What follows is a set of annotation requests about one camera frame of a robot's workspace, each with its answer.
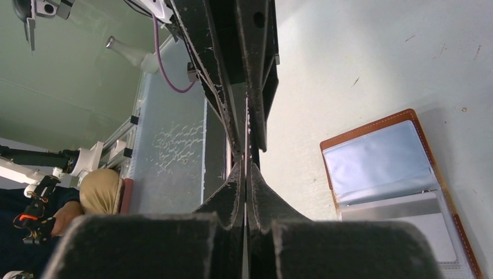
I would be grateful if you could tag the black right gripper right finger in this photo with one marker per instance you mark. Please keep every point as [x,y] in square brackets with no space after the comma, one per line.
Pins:
[263,206]

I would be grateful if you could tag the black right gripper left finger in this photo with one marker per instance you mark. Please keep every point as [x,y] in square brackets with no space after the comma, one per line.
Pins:
[227,204]

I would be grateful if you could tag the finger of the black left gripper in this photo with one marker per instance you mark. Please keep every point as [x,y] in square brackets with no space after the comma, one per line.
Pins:
[198,28]
[257,30]

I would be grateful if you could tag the brown leather card holder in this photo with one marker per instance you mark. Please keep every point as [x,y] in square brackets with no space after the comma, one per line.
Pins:
[386,171]

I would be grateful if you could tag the clear glass flask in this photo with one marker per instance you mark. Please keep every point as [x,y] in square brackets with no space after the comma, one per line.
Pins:
[145,61]

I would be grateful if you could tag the person with beige cap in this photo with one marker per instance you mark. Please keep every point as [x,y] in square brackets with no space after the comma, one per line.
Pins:
[100,192]

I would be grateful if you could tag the overhead camera on mount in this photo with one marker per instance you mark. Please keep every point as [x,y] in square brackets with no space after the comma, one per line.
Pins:
[27,11]

